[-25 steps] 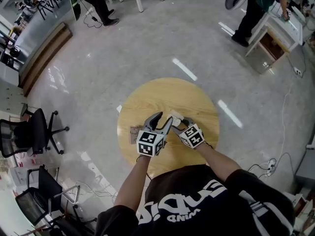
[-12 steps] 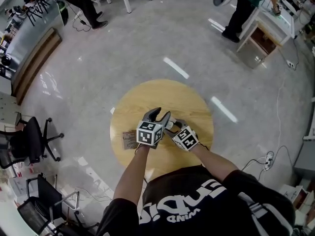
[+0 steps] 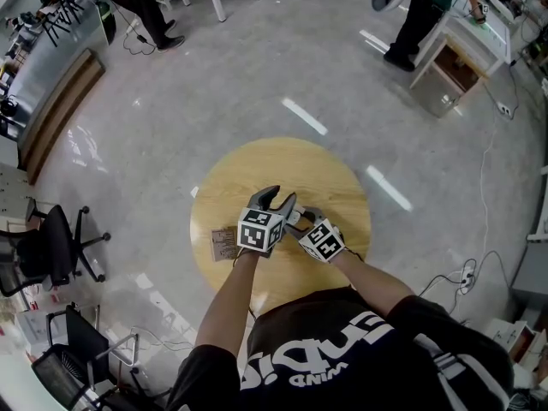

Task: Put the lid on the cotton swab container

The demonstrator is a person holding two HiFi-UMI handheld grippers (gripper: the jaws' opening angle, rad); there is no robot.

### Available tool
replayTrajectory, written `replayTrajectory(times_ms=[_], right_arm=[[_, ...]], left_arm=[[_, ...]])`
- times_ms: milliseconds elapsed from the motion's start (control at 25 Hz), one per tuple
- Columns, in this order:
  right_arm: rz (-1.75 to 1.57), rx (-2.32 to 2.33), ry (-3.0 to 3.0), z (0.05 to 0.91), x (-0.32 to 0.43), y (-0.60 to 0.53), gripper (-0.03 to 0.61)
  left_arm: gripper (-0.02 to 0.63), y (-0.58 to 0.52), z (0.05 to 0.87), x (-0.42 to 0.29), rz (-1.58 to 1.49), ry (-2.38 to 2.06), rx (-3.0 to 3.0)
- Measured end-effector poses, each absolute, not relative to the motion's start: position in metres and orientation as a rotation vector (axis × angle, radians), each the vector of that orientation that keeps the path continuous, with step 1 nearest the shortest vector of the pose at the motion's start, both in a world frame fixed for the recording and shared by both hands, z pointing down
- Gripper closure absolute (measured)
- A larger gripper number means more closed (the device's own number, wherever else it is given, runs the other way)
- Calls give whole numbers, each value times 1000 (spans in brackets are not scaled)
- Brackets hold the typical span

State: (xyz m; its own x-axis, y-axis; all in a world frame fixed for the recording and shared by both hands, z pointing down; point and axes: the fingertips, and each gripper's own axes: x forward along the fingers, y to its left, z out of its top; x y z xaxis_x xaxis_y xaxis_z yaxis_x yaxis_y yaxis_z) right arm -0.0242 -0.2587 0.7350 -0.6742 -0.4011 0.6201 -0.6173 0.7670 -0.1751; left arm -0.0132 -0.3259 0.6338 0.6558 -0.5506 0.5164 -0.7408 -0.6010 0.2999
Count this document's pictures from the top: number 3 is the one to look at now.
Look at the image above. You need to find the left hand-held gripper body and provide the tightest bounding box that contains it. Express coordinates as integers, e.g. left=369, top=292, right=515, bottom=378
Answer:
left=236, top=198, right=287, bottom=259

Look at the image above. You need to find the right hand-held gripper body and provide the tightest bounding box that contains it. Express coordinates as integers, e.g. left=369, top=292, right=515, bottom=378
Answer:
left=295, top=205, right=346, bottom=265

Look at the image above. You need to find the person's left forearm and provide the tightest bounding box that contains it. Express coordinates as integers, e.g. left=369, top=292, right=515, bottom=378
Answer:
left=194, top=248, right=259, bottom=359

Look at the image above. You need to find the person's right forearm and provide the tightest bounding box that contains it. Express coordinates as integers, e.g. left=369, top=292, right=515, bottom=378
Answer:
left=331, top=250, right=417, bottom=321

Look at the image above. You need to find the person's black printed t-shirt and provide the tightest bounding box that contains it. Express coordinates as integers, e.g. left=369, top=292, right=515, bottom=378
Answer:
left=165, top=286, right=515, bottom=411

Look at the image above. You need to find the black office chair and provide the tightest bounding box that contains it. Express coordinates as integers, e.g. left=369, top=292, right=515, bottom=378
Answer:
left=15, top=204, right=112, bottom=289

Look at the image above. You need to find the grey cabinet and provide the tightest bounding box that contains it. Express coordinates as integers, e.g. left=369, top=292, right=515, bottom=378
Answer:
left=510, top=241, right=548, bottom=314

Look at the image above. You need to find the black mesh chair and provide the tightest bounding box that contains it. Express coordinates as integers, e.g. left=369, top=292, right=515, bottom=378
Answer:
left=31, top=304, right=149, bottom=411

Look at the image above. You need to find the cardboard box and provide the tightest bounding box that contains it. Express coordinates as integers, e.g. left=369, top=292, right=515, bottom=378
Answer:
left=487, top=318, right=548, bottom=370

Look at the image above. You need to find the white wooden cabinet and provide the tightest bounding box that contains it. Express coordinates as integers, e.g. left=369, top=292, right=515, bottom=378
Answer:
left=408, top=0, right=513, bottom=120

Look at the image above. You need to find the black green bin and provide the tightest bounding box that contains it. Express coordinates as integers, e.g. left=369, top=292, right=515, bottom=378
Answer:
left=95, top=0, right=118, bottom=46

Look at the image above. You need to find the metallic reception counter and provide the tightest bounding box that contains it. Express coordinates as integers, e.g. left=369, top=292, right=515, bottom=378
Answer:
left=0, top=0, right=109, bottom=186

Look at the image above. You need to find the black floor cable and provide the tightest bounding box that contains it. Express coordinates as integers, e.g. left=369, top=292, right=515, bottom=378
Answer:
left=417, top=249, right=511, bottom=300

